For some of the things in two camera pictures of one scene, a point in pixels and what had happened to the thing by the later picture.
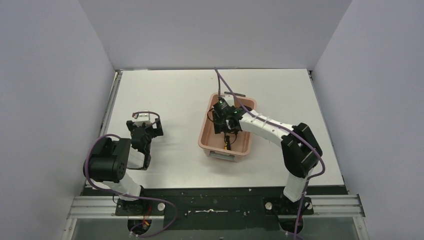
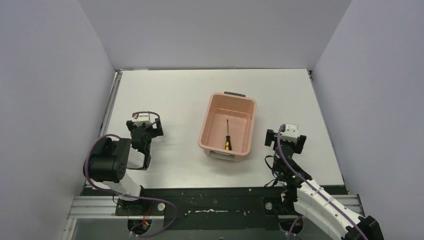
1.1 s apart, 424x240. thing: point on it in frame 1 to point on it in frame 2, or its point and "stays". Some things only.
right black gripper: x=219 y=127 to x=297 y=145
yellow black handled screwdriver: x=227 y=146 stays
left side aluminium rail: x=107 y=117 stays
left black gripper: x=154 y=129 stays
